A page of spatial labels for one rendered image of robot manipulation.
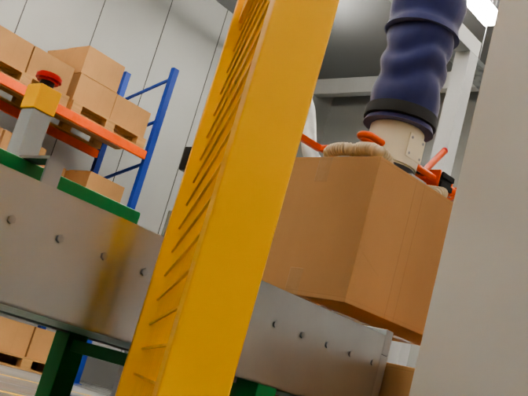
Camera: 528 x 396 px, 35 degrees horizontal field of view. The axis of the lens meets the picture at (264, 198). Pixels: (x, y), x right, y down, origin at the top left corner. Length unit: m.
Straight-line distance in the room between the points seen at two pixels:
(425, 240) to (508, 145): 1.40
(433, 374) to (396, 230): 1.34
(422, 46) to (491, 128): 1.61
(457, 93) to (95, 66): 5.63
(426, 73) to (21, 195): 1.61
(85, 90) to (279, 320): 8.95
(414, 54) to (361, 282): 0.78
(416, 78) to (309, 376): 1.13
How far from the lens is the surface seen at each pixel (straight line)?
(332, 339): 1.86
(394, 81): 2.63
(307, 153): 2.92
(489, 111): 1.08
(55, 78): 2.33
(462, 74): 6.20
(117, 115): 10.83
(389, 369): 2.10
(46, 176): 1.37
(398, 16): 2.72
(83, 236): 1.38
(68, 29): 12.07
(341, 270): 2.21
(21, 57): 10.09
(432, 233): 2.45
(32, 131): 2.29
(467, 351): 0.99
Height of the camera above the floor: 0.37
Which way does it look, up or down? 13 degrees up
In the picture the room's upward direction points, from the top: 16 degrees clockwise
